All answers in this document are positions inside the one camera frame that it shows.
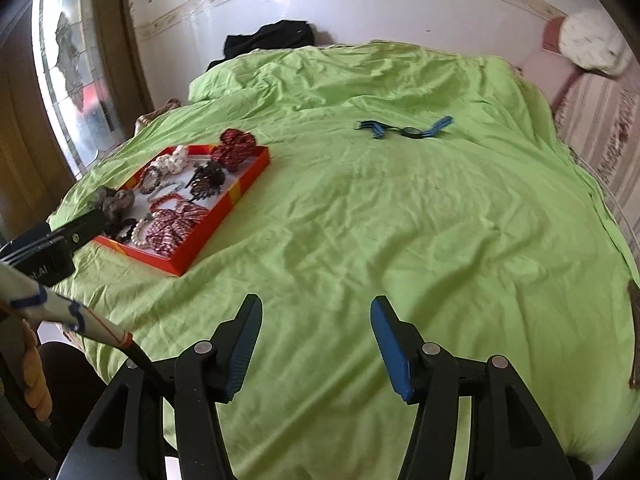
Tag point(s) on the green bed sheet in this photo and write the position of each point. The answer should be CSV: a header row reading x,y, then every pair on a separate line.
x,y
489,238

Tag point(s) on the grey sheer scrunchie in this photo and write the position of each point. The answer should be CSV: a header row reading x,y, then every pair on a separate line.
x,y
114,204

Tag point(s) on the black hair claw clip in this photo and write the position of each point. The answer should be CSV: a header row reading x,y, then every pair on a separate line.
x,y
207,181

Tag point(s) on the stained glass window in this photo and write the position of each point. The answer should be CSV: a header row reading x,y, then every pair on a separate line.
x,y
72,82

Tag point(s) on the brown woven blanket edge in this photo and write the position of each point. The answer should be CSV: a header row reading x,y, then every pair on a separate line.
x,y
145,119

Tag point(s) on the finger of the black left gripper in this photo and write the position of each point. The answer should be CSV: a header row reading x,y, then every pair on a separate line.
x,y
79,232

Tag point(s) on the left hand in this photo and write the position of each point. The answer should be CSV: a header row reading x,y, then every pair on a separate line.
x,y
35,390

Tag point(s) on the red white checkered scrunchie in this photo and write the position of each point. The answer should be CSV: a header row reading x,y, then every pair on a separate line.
x,y
169,228

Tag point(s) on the red polka dot scrunchie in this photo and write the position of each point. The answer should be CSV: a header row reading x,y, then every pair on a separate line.
x,y
233,148

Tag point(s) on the striped floral mattress cover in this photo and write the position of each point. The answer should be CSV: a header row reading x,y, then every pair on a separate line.
x,y
598,120

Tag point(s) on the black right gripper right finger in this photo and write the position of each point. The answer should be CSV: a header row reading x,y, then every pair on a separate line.
x,y
425,374

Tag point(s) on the blue striped strap wristwatch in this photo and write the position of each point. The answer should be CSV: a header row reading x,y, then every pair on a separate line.
x,y
378,130

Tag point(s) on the red shallow box tray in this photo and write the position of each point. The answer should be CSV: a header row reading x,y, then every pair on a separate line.
x,y
235,186

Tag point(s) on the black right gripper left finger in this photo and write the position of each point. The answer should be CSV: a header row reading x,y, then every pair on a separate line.
x,y
210,372

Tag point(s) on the black garment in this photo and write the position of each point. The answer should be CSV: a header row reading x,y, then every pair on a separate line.
x,y
284,34

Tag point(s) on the white patterned pillow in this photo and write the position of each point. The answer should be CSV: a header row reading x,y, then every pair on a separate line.
x,y
592,41

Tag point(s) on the pink cushion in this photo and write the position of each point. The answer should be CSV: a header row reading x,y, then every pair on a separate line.
x,y
551,71

